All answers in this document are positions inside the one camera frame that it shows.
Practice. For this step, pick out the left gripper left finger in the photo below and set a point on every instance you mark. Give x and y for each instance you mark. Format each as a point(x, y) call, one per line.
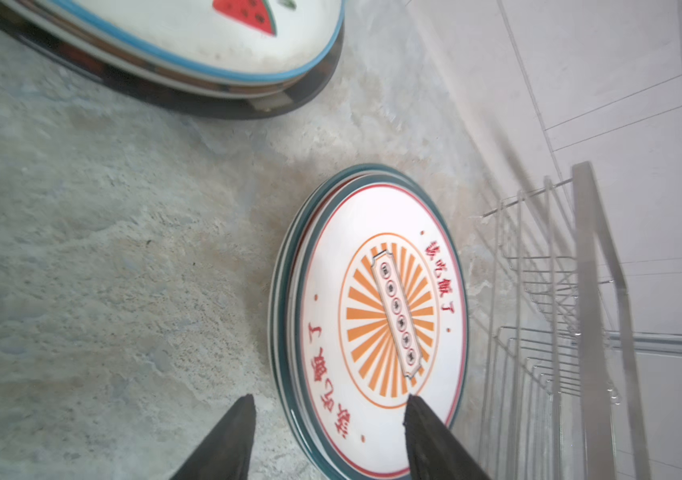
point(225, 452)

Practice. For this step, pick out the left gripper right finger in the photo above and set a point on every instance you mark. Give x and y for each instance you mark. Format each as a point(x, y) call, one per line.
point(433, 451)

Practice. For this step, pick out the dark rimmed beige plate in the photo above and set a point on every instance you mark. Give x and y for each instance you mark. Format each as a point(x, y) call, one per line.
point(88, 66)

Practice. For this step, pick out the blue striped white plate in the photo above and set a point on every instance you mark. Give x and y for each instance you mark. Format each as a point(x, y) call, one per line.
point(120, 58)

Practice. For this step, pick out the watermelon pattern plate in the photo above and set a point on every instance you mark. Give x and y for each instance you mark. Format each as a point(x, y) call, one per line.
point(240, 42)

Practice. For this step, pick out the wire dish rack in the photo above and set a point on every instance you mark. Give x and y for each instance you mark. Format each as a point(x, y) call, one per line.
point(574, 387)

